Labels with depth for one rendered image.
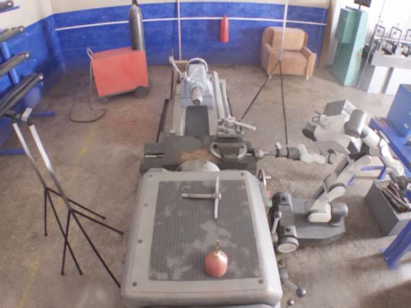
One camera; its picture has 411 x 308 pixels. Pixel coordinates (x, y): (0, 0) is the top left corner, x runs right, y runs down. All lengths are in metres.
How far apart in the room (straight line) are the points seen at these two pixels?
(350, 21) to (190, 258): 5.20
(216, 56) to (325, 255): 4.57
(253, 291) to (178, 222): 0.35
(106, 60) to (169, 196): 3.60
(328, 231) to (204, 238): 1.78
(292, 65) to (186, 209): 4.70
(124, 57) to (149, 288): 3.94
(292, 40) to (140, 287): 5.30
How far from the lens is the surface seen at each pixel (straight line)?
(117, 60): 4.46
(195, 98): 2.12
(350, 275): 2.61
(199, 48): 5.87
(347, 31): 5.62
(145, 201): 1.04
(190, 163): 1.36
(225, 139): 1.72
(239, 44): 5.90
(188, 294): 0.83
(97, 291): 2.42
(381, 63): 5.84
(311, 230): 2.51
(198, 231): 0.93
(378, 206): 3.07
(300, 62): 5.48
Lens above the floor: 2.11
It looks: 39 degrees down
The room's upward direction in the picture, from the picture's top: straight up
